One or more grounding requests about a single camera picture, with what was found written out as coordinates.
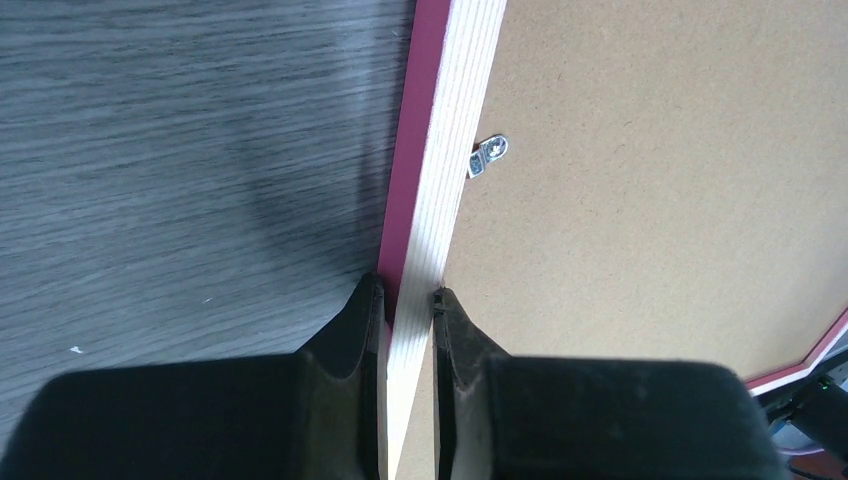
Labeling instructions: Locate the brown cardboard backing board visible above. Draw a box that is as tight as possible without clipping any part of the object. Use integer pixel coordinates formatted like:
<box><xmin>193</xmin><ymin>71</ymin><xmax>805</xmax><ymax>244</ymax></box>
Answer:
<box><xmin>396</xmin><ymin>0</ymin><xmax>848</xmax><ymax>480</ymax></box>

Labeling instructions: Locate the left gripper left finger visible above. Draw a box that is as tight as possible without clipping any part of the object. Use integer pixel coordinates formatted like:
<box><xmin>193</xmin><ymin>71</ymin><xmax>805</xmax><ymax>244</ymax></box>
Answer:
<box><xmin>1</xmin><ymin>274</ymin><xmax>386</xmax><ymax>479</ymax></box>

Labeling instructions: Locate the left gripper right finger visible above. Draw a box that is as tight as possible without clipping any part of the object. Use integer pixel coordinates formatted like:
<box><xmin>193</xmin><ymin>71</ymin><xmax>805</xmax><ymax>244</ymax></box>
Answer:
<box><xmin>433</xmin><ymin>288</ymin><xmax>787</xmax><ymax>479</ymax></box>

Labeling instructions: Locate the pink wooden picture frame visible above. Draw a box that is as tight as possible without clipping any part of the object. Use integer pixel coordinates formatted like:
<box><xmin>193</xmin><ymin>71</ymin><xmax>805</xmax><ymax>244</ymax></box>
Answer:
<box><xmin>379</xmin><ymin>1</ymin><xmax>847</xmax><ymax>479</ymax></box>

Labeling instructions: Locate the metal turn clip left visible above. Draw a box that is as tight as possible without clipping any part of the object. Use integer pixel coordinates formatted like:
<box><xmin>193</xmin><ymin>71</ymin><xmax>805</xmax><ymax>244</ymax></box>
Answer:
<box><xmin>467</xmin><ymin>134</ymin><xmax>509</xmax><ymax>179</ymax></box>

